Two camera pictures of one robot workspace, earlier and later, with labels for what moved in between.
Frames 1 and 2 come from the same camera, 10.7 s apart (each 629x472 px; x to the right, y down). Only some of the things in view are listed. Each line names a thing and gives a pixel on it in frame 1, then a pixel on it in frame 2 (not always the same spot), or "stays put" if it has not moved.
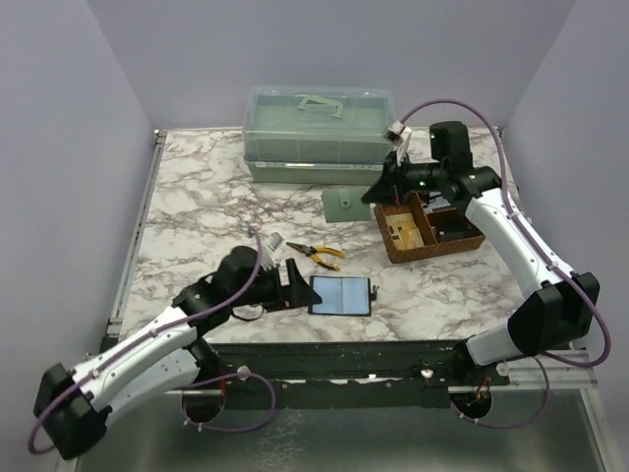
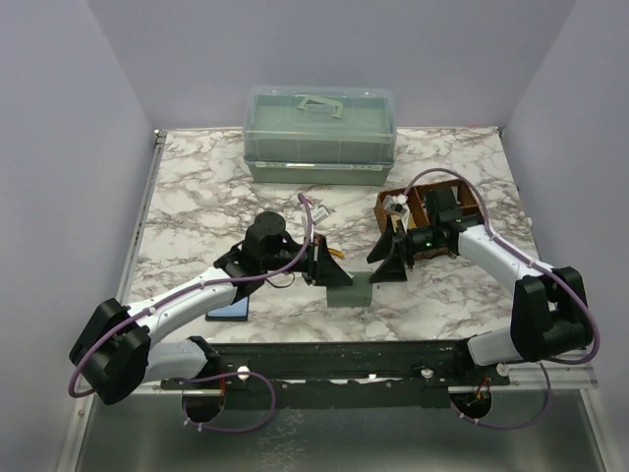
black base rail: x=342 y=374 stays put
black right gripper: x=385 y=192 to x=392 y=268
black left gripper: x=297 y=293 to x=321 y=268
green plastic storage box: x=329 y=135 stays put
